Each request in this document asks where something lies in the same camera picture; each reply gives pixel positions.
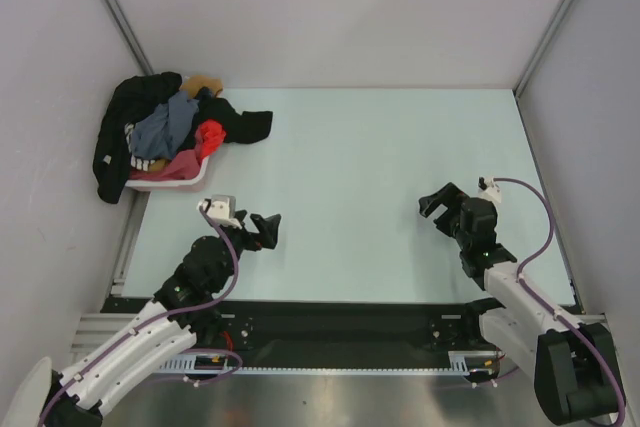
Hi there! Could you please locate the white laundry basket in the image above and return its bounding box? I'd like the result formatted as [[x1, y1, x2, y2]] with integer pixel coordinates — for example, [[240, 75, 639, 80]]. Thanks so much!
[[125, 158, 209, 192]]

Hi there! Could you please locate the pink tank top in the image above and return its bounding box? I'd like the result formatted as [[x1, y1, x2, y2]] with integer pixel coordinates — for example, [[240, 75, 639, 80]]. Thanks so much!
[[129, 149, 201, 182]]

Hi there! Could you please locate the right aluminium frame post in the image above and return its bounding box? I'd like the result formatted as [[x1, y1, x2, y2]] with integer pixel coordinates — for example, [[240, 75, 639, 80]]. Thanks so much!
[[513, 0, 577, 100]]

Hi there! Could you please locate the striped tank top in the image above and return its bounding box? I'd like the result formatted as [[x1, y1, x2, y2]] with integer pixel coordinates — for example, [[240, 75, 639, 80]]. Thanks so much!
[[124, 123, 158, 172]]

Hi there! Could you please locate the red tank top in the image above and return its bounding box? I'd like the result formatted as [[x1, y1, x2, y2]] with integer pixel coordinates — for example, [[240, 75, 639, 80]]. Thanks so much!
[[195, 120, 226, 161]]

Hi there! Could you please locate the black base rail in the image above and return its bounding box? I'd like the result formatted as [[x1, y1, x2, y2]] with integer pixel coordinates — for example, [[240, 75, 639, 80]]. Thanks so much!
[[197, 299, 500, 369]]

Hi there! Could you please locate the blue graphic tank top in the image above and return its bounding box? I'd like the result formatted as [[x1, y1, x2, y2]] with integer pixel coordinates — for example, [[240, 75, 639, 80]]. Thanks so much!
[[131, 91, 199, 160]]

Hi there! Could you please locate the white cable duct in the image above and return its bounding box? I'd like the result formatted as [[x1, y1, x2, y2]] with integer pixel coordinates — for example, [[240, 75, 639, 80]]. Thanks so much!
[[149, 350, 506, 377]]

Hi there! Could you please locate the black garment on table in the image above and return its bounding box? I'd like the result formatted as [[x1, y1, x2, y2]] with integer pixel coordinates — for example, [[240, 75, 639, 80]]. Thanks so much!
[[178, 87, 274, 152]]

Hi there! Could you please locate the black tank top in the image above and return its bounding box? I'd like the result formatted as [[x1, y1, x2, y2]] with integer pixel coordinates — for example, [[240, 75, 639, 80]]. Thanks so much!
[[92, 71, 182, 204]]

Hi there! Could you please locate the brown tank top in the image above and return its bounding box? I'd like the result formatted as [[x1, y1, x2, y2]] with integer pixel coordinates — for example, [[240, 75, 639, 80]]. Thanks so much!
[[180, 75, 224, 98]]

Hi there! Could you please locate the left aluminium frame post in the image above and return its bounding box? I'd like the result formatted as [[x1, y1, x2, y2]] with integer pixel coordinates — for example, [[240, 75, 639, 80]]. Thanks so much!
[[101, 0, 154, 75]]

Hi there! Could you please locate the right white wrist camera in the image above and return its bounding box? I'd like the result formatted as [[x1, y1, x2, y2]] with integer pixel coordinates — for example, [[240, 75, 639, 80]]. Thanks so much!
[[478, 177, 502, 206]]

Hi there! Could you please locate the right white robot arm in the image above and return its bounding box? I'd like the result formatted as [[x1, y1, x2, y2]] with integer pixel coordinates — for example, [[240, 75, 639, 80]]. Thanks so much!
[[419, 178, 627, 426]]

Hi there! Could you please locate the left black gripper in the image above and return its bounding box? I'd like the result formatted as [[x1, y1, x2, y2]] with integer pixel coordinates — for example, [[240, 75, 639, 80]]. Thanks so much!
[[212, 209, 279, 290]]

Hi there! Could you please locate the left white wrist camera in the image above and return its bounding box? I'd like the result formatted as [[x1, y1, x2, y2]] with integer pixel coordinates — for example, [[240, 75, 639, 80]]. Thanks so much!
[[198, 195, 241, 229]]

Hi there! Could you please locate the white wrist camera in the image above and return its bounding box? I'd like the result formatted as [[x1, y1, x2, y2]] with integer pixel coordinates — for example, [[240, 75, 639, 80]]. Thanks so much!
[[478, 177, 502, 206], [198, 195, 241, 229]]

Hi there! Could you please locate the aluminium frame post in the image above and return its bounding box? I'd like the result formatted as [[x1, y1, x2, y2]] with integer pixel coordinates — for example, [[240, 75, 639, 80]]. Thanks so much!
[[513, 0, 577, 100], [101, 0, 154, 75]]

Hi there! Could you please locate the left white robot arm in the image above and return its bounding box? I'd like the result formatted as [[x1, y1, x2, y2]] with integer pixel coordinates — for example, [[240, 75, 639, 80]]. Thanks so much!
[[37, 197, 282, 426]]

